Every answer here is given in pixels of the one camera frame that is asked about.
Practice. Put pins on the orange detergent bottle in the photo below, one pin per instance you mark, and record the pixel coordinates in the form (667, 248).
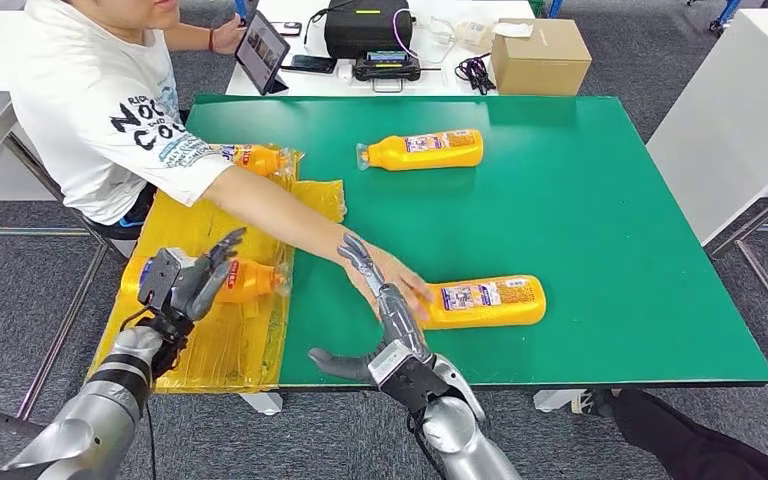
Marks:
(251, 281)
(490, 318)
(258, 161)
(424, 161)

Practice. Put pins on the person's right forearm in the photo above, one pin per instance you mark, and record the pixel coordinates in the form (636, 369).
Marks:
(278, 212)

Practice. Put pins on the person's right hand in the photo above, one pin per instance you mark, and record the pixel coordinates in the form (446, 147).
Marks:
(414, 285)

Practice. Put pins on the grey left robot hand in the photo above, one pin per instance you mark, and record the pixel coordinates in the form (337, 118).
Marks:
(202, 285)

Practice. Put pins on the person's foot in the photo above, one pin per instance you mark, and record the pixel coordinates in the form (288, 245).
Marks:
(596, 402)

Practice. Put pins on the yellow taped cardboard mat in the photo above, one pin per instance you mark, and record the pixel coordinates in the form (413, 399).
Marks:
(238, 344)

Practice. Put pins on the black tablet computer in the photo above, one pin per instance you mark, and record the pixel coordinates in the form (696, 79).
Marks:
(261, 50)

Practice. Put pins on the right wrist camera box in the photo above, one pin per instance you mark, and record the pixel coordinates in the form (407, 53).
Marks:
(417, 387)

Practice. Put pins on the white tissue paper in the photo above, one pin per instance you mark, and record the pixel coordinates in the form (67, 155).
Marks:
(512, 29)

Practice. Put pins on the person's left forearm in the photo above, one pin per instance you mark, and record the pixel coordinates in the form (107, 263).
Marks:
(188, 38)

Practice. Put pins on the white desk with metal legs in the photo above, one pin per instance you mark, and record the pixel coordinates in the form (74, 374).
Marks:
(722, 122)

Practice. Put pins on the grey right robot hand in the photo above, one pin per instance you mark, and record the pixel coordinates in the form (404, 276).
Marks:
(400, 324)

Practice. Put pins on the brown cardboard box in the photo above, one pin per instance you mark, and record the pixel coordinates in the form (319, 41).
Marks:
(545, 63)

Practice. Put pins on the white power adapter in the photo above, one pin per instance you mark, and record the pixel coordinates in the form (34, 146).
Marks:
(346, 71)

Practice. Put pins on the clear plastic bag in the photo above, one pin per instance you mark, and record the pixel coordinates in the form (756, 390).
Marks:
(475, 33)

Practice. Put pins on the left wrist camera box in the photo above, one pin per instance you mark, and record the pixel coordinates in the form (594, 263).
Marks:
(159, 278)

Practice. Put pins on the black carry bag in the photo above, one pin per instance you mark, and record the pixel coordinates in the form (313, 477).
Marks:
(369, 32)

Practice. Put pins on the black remote controller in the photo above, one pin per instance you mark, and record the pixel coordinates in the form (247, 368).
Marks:
(387, 67)

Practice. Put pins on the person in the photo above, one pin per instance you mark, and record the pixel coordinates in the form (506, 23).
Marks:
(106, 119)

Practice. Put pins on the person's leg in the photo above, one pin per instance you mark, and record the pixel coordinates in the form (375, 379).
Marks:
(689, 440)

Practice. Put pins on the red wrist band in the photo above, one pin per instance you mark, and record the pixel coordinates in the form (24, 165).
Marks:
(211, 40)

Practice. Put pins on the white table foot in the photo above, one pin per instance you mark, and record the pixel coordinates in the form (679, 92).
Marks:
(261, 404)
(550, 401)

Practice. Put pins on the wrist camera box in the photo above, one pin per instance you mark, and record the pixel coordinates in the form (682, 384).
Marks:
(159, 278)
(417, 387)

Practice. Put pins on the person's left hand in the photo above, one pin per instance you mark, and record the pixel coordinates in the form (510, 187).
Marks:
(228, 36)

